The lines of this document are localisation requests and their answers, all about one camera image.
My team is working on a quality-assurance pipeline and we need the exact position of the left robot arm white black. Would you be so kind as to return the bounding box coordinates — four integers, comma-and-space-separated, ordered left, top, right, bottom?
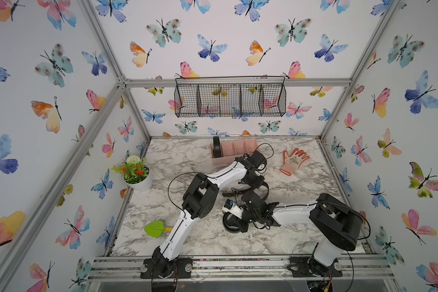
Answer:
152, 151, 267, 262

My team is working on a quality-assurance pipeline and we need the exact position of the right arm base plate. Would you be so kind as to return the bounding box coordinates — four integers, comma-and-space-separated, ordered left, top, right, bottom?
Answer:
287, 255, 343, 278

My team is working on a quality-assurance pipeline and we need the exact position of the red and white work glove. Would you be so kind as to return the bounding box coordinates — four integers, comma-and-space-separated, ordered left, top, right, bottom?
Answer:
280, 148, 310, 176

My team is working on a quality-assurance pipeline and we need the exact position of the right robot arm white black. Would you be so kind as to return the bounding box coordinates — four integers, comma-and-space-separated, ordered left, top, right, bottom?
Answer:
223, 191, 365, 268

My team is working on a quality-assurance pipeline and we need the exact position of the pink divided storage box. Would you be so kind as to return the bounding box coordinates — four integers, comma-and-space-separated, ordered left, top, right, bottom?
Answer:
210, 139, 258, 166

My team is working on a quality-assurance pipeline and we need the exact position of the black wire wall basket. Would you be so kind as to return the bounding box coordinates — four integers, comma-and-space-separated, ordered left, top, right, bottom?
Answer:
169, 76, 287, 120

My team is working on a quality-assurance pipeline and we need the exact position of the aluminium front rail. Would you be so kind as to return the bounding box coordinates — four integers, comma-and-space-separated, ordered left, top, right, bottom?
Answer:
89, 254, 394, 282

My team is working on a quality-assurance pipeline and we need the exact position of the white flower pot with plant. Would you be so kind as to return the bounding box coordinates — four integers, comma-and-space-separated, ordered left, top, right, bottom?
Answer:
112, 155, 153, 193

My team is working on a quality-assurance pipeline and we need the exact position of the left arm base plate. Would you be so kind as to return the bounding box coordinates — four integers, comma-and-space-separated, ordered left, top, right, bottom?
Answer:
140, 248, 193, 279

